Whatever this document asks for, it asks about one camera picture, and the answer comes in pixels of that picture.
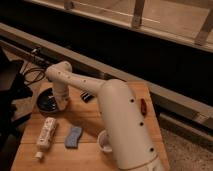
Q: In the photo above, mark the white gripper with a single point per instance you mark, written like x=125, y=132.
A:
x=62, y=103

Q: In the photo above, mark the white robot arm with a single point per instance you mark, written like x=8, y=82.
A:
x=131, y=142

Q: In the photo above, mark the black striped comb block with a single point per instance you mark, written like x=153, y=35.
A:
x=86, y=97

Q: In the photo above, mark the white lotion tube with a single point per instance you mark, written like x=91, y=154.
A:
x=45, y=136

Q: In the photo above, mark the blue sponge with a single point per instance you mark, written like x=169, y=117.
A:
x=73, y=137

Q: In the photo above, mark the black chair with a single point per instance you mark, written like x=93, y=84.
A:
x=12, y=87

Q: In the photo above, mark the white plastic cup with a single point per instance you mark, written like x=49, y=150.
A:
x=103, y=142

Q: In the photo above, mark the small red pocket knife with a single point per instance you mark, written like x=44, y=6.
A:
x=143, y=107

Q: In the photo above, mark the metal window bracket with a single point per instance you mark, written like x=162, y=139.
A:
x=137, y=13

